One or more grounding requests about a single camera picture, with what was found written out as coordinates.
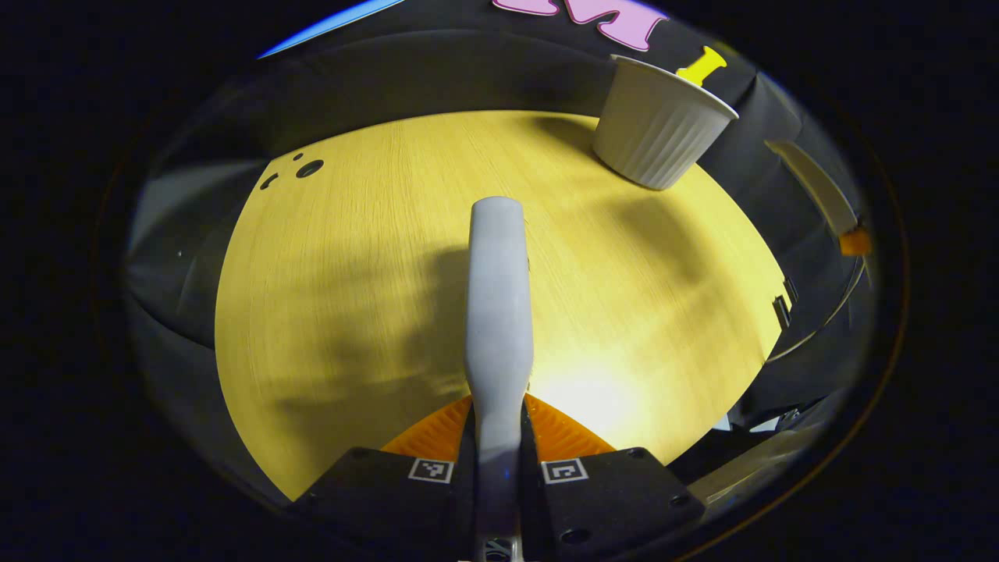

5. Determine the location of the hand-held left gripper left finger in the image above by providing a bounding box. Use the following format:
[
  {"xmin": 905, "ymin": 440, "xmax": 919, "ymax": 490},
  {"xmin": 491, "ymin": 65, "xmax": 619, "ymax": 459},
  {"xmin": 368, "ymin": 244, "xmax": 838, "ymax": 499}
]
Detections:
[{"xmin": 287, "ymin": 394, "xmax": 477, "ymax": 562}]

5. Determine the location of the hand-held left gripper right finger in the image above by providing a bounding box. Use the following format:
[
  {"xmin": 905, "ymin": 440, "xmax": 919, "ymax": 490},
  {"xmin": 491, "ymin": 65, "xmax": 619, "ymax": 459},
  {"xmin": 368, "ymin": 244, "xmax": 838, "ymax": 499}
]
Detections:
[{"xmin": 520, "ymin": 393, "xmax": 707, "ymax": 562}]

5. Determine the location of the grey plastic dustpan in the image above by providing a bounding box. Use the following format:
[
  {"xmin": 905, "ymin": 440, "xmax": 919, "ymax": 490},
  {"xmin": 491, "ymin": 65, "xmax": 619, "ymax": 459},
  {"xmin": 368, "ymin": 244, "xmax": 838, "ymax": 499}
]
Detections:
[{"xmin": 764, "ymin": 140, "xmax": 861, "ymax": 240}]

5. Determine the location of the small grey broom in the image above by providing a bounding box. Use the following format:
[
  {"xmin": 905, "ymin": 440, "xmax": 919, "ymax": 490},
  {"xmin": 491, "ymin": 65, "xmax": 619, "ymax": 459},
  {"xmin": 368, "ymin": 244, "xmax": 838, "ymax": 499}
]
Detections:
[{"xmin": 465, "ymin": 196, "xmax": 536, "ymax": 562}]

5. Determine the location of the white ribbed garbage bin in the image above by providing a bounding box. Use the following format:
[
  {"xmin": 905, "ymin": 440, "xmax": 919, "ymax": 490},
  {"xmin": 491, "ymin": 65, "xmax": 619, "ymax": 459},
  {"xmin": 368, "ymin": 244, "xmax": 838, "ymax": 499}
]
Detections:
[{"xmin": 591, "ymin": 54, "xmax": 740, "ymax": 192}]

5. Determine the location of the yellow wooden desktop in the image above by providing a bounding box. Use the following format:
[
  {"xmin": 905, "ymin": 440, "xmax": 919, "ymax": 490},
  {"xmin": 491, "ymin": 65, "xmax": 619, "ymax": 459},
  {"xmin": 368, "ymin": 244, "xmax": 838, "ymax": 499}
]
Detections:
[{"xmin": 214, "ymin": 109, "xmax": 791, "ymax": 502}]

